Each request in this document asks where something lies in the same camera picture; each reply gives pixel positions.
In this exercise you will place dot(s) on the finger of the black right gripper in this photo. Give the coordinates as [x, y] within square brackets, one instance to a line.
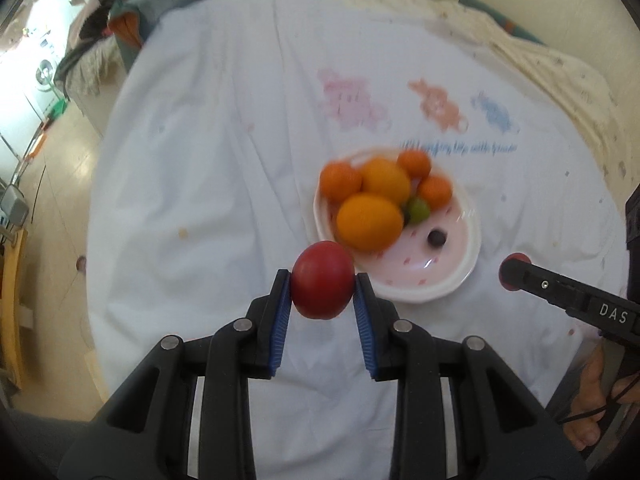
[556, 289]

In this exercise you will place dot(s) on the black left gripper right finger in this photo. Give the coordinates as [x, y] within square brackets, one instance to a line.
[461, 413]

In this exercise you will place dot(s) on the large orange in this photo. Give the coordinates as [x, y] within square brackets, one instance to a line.
[384, 177]
[368, 222]

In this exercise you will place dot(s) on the small mandarin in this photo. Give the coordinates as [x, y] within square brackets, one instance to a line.
[416, 163]
[436, 191]
[338, 181]

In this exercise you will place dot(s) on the small mandarin top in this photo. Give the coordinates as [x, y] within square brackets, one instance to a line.
[338, 181]

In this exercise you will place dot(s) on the person right hand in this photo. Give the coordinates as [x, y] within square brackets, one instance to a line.
[585, 432]

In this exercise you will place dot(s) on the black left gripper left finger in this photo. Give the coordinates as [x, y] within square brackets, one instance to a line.
[142, 431]

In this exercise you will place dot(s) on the yellow wooden chair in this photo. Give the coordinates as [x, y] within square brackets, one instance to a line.
[12, 363]

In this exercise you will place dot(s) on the green grape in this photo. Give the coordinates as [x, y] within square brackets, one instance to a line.
[416, 211]

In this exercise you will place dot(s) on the pink strawberry pattern bowl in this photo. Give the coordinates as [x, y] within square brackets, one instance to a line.
[410, 270]

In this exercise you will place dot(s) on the pile of clothes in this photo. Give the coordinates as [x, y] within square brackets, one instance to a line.
[106, 32]

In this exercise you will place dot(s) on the cream floral blanket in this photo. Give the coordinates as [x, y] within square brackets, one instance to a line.
[579, 89]

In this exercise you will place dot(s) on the red plum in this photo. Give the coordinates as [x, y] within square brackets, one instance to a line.
[322, 281]
[514, 271]

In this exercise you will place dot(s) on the teal orange pillow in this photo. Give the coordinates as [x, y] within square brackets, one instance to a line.
[509, 26]

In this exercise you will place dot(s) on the dark grape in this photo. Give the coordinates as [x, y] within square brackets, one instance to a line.
[437, 238]

